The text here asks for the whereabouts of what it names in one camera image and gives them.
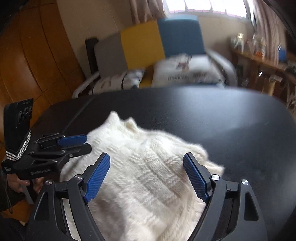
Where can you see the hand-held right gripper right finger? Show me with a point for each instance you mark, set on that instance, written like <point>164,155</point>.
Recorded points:
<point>196,178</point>

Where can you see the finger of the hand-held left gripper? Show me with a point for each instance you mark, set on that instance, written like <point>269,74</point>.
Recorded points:
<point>76,149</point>
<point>71,140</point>

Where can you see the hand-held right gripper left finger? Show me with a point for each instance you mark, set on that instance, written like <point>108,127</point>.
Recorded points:
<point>97,178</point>

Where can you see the cream knit sweater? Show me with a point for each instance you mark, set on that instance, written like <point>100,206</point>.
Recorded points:
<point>143,185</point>

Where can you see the person's left hand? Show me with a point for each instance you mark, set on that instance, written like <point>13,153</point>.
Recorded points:
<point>18,185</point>

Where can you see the triangle pattern pillow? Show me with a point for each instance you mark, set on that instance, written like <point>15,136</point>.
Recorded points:
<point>115,81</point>

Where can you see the grey deer print pillow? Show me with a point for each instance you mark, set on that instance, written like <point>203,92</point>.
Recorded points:
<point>189,69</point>

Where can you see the blue yellow grey sofa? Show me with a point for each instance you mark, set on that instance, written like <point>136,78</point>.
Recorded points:
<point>138,44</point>

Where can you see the wooden side table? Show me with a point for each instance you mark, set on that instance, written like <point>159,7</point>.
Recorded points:
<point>254,60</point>

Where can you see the row of jars and bottles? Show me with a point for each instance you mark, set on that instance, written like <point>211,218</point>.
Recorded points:
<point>245,44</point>

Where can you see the pink patterned curtain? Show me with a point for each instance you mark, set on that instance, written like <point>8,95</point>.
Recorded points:
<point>145,10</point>
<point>268,23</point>

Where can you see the white framed window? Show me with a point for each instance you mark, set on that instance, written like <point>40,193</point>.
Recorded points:
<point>208,7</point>

